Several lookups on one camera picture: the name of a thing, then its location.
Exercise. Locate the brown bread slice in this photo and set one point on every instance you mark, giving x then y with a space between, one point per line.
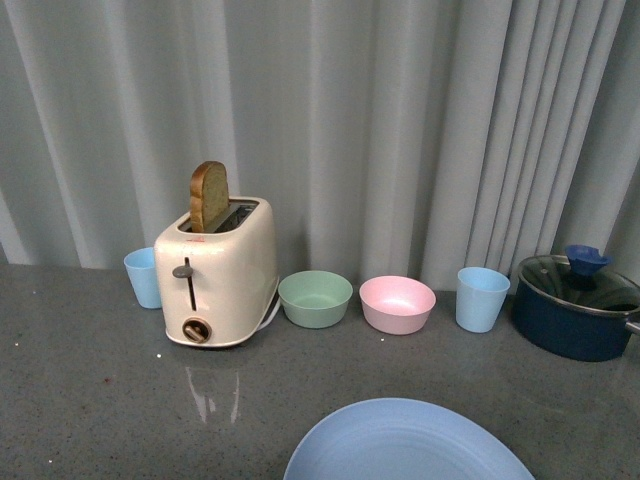
209 195

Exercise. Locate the grey curtain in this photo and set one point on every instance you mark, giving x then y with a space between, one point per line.
390 137

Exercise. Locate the dark blue saucepan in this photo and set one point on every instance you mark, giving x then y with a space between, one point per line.
579 334

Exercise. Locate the pink bowl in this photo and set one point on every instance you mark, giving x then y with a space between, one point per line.
396 305

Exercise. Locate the green bowl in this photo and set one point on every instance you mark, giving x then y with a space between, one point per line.
315 299

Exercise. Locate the light blue plate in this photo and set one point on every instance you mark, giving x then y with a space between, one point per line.
397 438

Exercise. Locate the glass lid with blue knob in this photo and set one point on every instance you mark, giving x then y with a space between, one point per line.
581 278

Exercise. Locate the cream white toaster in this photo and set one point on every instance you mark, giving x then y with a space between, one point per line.
218 287

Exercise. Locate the light blue cup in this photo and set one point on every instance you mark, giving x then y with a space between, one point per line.
141 270
480 295

